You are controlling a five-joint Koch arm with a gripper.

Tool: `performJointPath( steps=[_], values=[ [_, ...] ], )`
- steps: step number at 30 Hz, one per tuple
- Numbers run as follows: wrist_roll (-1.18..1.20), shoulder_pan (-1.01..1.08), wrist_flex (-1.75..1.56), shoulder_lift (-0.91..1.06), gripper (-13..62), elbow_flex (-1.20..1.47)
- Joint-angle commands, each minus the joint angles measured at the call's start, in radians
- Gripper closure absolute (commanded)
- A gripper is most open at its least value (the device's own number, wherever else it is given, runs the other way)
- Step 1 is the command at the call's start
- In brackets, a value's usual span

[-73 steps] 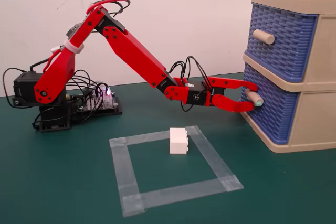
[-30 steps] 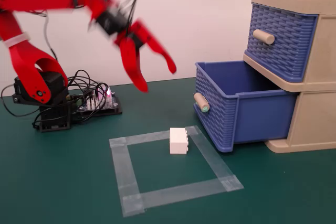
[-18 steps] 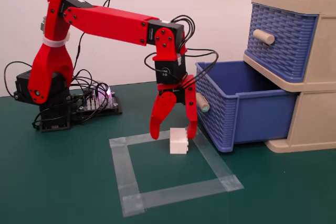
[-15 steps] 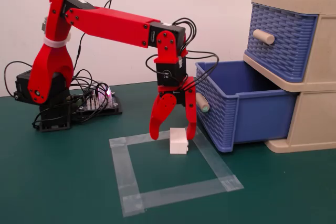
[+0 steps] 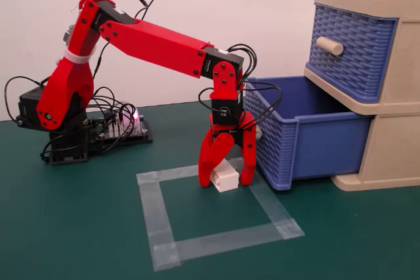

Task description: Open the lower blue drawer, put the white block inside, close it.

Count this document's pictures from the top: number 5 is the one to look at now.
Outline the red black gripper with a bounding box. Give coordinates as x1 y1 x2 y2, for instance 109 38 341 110
198 91 257 189

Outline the black servo cable bundle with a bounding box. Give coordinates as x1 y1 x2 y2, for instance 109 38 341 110
198 43 284 134

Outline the beige plastic drawer cabinet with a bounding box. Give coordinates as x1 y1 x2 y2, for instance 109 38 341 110
303 0 420 192

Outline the controller board on black plate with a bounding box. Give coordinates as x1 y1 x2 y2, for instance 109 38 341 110
87 104 154 153

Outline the blue woven drawer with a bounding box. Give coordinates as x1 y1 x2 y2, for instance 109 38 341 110
304 3 398 103
244 75 373 191

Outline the white zip tie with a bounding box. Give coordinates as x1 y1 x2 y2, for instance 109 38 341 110
63 49 96 65

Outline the black base cable loop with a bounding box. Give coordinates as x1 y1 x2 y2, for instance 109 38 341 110
4 75 50 121

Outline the white cube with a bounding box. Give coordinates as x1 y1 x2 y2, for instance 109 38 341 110
209 159 240 193

